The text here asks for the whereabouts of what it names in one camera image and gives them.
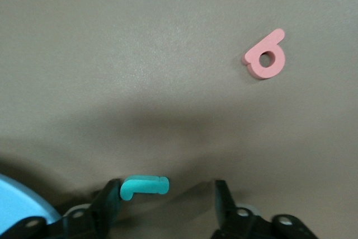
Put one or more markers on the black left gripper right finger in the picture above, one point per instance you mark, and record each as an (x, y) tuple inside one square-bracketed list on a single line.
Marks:
[(226, 208)]

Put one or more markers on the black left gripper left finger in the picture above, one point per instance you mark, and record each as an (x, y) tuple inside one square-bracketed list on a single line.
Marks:
[(106, 208)]

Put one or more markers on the pink foam letter with hole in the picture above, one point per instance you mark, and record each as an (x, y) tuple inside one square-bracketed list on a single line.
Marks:
[(275, 65)]

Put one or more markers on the blue plastic plate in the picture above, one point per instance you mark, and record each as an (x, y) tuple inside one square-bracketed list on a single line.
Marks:
[(16, 197)]

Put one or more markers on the brown paper table cover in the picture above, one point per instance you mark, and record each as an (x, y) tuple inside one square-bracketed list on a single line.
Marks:
[(112, 54)]

